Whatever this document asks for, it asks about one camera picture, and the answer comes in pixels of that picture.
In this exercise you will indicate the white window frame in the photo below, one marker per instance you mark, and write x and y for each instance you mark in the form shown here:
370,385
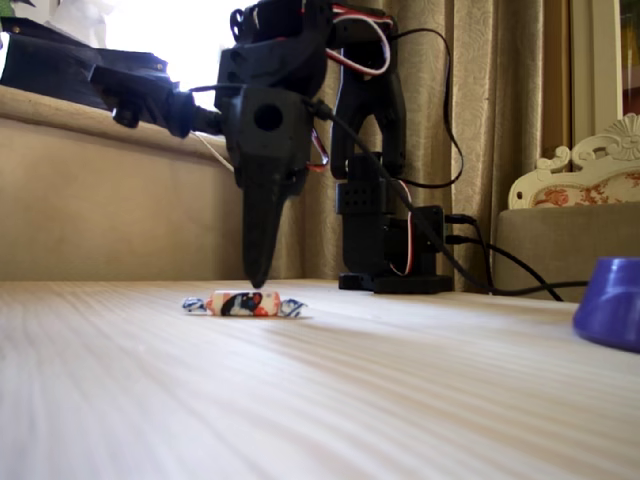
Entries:
595,65

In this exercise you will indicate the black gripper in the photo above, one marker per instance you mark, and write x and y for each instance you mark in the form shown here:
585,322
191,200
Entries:
267,150

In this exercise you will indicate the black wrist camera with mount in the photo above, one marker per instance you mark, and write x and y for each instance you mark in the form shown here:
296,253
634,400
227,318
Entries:
145,97

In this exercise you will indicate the candy with blue ends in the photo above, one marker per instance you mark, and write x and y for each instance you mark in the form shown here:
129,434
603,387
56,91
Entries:
242,303

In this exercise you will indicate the white ornate floral chair back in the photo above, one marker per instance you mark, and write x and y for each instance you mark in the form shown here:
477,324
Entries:
590,170

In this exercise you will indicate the black fabric bag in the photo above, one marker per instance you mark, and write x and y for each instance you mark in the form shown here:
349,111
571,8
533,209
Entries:
50,70

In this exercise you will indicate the grey upholstered seat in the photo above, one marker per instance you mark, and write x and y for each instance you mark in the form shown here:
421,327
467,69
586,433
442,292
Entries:
545,235

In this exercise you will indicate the beige patterned curtain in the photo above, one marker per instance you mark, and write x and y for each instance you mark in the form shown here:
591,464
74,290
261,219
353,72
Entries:
500,100

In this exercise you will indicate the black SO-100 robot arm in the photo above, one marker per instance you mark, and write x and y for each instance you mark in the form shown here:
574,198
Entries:
365,215

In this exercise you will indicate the beige upholstered sofa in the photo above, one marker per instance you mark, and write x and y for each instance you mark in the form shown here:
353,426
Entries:
100,210

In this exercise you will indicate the purple plastic bowl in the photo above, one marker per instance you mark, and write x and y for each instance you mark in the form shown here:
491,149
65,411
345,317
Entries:
612,310

